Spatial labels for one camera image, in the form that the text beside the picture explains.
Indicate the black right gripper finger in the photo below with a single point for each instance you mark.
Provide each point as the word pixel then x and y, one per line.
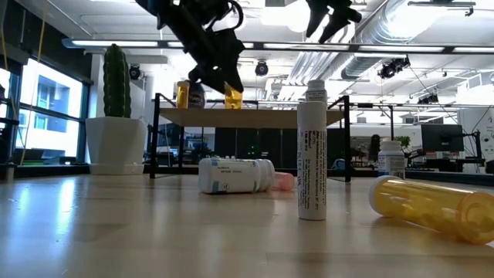
pixel 341 17
pixel 316 17

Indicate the green cactus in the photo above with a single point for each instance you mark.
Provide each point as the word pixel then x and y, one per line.
pixel 116 81

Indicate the large silver ventilation duct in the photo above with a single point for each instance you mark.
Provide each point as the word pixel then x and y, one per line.
pixel 386 34

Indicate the white bottle blue band label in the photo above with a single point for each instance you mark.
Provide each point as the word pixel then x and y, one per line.
pixel 316 87

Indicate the white and blue round object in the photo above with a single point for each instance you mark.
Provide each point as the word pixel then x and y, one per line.
pixel 339 164

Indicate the black aluminium frame rail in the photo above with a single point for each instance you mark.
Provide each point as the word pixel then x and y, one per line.
pixel 54 171
pixel 463 178

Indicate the black track spotlight cluster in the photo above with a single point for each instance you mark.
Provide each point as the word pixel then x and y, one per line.
pixel 393 67
pixel 427 99

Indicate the white bottle grey label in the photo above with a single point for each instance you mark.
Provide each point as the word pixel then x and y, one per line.
pixel 391 162

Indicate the black computer monitor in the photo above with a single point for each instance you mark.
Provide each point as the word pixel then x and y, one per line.
pixel 442 137

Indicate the pink vial white cap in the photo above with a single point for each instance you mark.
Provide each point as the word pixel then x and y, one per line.
pixel 285 181

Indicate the wide amber bottle white cap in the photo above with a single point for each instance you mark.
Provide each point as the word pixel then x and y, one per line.
pixel 233 101

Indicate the wooden shelf black metal frame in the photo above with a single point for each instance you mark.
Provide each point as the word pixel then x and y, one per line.
pixel 247 117

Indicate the long linear ceiling light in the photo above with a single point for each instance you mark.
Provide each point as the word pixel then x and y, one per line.
pixel 401 48

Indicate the black hanging ceiling camera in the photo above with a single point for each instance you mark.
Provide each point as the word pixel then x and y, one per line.
pixel 261 68
pixel 134 72

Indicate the white bottle pale blue label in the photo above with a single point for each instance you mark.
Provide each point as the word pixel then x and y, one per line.
pixel 231 175

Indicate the slim white tube bottle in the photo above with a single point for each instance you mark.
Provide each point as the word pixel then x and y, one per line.
pixel 312 162

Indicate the blue cap antacid bottle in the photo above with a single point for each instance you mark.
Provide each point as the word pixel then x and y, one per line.
pixel 197 98

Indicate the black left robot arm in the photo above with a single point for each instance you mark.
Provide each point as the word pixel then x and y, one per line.
pixel 166 7

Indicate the black cabinet row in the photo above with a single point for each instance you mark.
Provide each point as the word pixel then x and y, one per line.
pixel 278 146

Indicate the small green potted plant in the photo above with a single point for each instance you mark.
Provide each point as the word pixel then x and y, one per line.
pixel 404 142

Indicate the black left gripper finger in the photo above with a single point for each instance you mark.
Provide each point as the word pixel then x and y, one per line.
pixel 208 79
pixel 236 81

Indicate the small amber vial white cap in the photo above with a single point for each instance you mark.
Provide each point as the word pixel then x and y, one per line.
pixel 183 96

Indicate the white plant pot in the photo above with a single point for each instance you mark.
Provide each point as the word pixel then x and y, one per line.
pixel 116 146

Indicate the long amber vial white cap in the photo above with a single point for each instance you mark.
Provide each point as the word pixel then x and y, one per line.
pixel 424 206

